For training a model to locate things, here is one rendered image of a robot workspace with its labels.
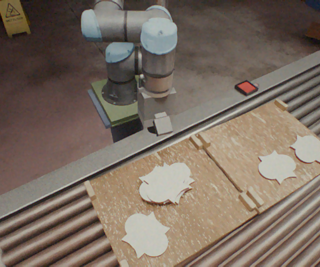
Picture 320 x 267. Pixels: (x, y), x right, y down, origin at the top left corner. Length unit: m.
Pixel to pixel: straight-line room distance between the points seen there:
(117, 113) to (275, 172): 0.64
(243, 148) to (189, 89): 1.78
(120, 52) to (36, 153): 1.48
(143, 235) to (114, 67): 0.64
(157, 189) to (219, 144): 0.30
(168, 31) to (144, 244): 0.53
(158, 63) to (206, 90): 2.13
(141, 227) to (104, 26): 0.53
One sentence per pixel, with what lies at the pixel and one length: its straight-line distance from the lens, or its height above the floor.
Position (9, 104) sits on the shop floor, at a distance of 2.92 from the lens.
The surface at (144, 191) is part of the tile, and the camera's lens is 0.79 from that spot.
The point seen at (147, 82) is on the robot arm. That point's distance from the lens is 0.62.
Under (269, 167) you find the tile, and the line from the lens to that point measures 0.93.
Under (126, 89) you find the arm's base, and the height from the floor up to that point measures 0.96.
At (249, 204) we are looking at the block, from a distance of 0.81.
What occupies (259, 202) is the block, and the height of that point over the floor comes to 0.96.
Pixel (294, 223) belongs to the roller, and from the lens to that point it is 0.89.
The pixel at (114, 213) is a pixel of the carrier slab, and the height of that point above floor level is 0.94.
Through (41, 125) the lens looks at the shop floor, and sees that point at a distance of 2.52.
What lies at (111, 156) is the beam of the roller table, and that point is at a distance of 0.94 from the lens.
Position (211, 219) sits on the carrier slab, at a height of 0.94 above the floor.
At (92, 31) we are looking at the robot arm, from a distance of 0.67.
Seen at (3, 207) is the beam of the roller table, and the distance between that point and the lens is 0.95.
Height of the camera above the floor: 1.65
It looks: 48 degrees down
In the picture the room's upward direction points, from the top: straight up
